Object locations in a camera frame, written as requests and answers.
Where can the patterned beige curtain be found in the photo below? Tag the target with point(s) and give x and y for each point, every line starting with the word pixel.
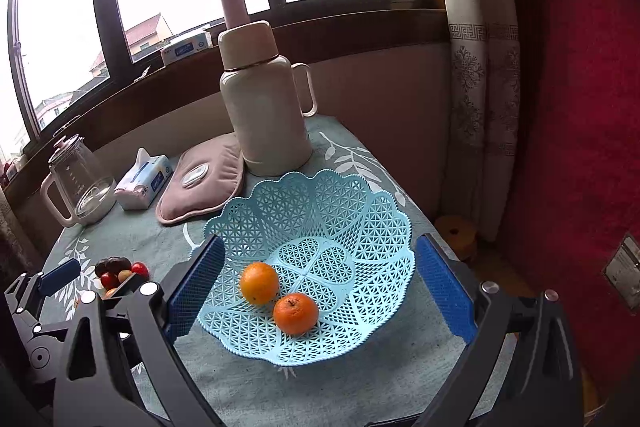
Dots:
pixel 480 82

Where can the tissue pack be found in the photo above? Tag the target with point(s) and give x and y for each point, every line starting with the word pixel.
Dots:
pixel 145 179

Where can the small red tomato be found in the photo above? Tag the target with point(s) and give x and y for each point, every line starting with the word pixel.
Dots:
pixel 140 269

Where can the round wooden object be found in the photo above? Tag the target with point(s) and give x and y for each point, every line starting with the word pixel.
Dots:
pixel 452 239

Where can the small yellow-green fruit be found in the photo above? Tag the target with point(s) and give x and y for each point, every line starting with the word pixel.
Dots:
pixel 125 277

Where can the pink hot water bag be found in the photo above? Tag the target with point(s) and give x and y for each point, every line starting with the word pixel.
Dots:
pixel 200 197

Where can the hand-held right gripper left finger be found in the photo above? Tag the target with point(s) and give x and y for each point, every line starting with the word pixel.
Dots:
pixel 197 287

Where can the red cherry tomato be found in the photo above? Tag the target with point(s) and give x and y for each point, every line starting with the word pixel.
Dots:
pixel 109 280

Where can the white box on sill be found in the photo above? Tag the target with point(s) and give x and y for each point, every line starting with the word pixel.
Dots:
pixel 185 48

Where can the brown wooden windowsill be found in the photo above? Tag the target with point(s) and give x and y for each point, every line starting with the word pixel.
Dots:
pixel 360 24

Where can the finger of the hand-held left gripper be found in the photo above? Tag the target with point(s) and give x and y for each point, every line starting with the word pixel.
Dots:
pixel 125 289
pixel 60 274

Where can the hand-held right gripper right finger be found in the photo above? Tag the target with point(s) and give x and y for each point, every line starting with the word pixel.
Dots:
pixel 445 287

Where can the cream thermos jug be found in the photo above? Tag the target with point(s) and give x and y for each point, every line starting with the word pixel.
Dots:
pixel 265 107

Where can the pink bottle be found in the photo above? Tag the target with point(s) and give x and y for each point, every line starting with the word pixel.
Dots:
pixel 234 4

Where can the label on red cover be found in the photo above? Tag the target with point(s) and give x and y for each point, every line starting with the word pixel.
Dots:
pixel 625 267

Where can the dark window frame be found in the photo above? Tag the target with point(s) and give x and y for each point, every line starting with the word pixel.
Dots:
pixel 107 7

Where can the red quilted cover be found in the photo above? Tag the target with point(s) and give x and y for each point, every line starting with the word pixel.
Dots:
pixel 575 107

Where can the green leaf-print tablecloth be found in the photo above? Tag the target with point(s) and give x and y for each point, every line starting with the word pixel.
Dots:
pixel 350 387

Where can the light blue plastic basket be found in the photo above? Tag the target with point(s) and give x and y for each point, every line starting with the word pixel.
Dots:
pixel 350 257

